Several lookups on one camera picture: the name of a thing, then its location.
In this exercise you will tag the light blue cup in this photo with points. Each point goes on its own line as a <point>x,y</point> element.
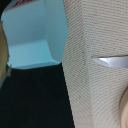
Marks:
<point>36,32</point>

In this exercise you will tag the round wooden plate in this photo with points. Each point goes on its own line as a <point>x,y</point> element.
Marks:
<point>124,111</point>

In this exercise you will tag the knife with orange handle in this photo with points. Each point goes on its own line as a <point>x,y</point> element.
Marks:
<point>112,62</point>

